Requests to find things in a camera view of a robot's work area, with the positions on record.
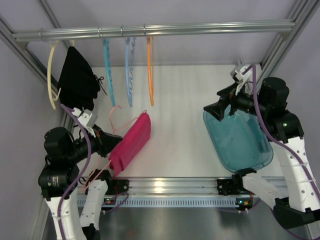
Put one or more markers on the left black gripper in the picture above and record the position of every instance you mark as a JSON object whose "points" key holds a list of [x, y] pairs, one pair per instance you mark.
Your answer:
{"points": [[101, 143]]}

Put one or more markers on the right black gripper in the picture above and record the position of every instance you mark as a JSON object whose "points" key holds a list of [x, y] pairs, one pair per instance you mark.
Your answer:
{"points": [[228, 100]]}

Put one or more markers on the pink trousers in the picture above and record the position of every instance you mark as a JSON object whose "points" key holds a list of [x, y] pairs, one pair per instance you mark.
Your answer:
{"points": [[132, 143]]}

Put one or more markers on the pink clothes hanger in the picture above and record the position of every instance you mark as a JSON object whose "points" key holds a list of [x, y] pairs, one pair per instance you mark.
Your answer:
{"points": [[116, 129]]}

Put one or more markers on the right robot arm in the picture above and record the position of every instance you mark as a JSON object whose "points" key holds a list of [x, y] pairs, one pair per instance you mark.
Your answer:
{"points": [[283, 128]]}

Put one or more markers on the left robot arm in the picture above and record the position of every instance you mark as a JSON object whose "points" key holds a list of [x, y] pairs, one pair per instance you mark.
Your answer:
{"points": [[59, 181]]}

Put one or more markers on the cream clothes hanger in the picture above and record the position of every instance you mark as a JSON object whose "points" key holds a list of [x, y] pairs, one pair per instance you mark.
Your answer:
{"points": [[52, 95]]}

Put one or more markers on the teal clothes hanger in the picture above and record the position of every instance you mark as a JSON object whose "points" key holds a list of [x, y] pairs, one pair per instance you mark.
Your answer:
{"points": [[108, 69]]}

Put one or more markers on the light blue clothes hanger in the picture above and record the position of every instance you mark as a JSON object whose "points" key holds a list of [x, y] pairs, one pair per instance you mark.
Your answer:
{"points": [[129, 67]]}

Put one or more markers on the orange clothes hanger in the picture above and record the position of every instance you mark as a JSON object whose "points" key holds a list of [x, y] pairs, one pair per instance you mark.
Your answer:
{"points": [[150, 68]]}

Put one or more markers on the teal plastic bin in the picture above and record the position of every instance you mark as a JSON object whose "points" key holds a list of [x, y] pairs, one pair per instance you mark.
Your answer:
{"points": [[239, 141]]}

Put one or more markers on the black garment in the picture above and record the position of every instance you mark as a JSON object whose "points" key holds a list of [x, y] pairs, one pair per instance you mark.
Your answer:
{"points": [[77, 83]]}

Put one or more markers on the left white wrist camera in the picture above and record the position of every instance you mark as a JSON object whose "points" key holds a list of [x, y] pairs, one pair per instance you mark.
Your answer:
{"points": [[86, 118]]}

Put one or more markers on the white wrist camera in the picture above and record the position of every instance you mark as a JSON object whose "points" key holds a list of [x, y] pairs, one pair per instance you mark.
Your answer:
{"points": [[86, 118], [242, 75]]}

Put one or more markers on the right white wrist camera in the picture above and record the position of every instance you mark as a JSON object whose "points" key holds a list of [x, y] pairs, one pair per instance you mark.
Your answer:
{"points": [[242, 75]]}

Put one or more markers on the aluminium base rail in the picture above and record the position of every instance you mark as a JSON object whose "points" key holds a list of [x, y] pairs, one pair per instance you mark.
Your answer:
{"points": [[185, 187]]}

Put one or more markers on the slotted cable duct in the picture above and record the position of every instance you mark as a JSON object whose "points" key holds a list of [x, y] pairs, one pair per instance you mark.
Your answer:
{"points": [[175, 202]]}

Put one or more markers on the aluminium hanging rail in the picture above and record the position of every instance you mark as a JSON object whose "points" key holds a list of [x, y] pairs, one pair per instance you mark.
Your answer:
{"points": [[259, 26]]}

